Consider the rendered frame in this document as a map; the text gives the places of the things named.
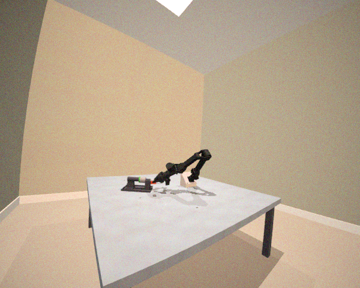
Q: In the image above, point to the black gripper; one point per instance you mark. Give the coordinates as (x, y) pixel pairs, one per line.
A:
(161, 177)

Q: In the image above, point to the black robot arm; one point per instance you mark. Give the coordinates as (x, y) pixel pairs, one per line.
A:
(181, 167)

